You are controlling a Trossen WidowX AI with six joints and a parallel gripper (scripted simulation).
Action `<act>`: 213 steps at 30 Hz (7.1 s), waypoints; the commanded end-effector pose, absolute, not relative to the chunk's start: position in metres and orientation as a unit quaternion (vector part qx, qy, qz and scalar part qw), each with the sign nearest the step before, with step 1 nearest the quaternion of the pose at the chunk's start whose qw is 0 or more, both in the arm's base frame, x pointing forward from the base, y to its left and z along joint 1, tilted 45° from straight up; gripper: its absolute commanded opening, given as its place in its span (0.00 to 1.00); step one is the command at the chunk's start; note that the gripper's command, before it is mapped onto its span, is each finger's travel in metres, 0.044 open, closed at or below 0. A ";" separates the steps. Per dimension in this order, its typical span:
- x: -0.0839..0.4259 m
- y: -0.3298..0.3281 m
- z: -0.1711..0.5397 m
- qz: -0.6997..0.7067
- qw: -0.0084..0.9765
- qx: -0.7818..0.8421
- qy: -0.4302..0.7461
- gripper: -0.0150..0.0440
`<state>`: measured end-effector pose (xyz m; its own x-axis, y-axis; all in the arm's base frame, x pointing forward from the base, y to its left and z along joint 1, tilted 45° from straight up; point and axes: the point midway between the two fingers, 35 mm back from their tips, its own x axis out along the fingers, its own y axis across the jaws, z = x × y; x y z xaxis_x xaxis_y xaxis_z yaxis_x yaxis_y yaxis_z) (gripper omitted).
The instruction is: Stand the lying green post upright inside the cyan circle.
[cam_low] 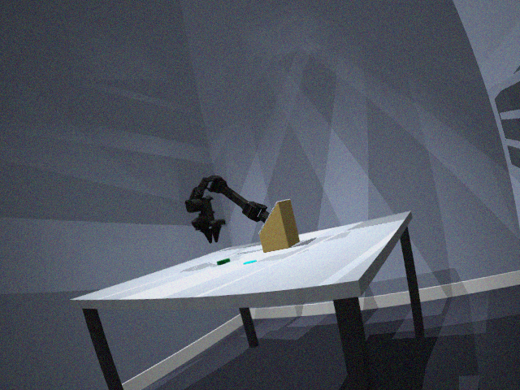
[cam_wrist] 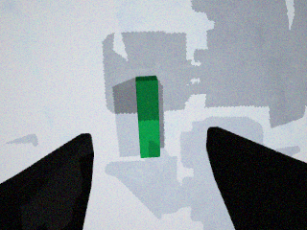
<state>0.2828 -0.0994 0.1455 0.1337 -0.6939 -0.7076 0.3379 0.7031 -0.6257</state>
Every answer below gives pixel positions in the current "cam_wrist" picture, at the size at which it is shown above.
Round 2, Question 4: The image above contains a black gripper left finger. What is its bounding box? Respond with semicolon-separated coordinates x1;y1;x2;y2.
0;133;93;230

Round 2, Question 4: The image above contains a green rectangular post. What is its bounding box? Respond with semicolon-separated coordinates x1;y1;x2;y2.
135;76;161;158

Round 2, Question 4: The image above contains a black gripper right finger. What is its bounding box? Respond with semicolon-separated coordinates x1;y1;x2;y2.
206;126;307;230

